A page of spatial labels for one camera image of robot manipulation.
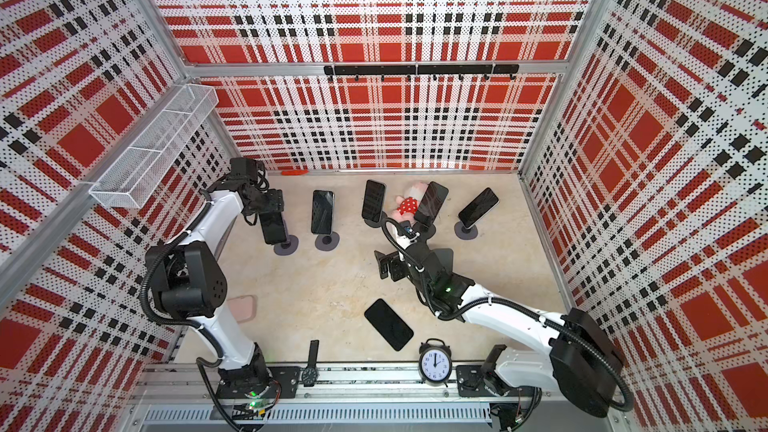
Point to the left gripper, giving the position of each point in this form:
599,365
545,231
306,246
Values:
275,202

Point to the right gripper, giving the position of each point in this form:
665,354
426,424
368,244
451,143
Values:
395,261

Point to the black phone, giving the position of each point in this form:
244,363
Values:
431,203
394,330
273,228
484,202
373,200
322,212

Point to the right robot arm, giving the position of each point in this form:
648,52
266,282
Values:
576,355

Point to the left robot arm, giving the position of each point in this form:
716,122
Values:
184,284

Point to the dark phone stand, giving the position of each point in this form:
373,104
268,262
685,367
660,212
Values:
426,232
378,223

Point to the wooden base phone stand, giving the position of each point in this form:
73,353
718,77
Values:
446,258

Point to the grey phone stand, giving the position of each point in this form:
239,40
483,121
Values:
327,242
465,233
287,248

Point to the pink phone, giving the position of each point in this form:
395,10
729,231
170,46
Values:
243,308

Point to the red marker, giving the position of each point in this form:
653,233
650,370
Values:
294,173

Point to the pink plush toy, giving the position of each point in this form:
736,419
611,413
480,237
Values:
408,203

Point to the black alarm clock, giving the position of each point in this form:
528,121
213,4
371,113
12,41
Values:
435,362

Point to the black wristwatch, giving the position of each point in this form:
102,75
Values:
309,374

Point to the white wire basket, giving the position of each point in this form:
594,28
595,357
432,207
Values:
137,172

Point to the black hook rail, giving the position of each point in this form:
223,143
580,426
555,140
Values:
421,69

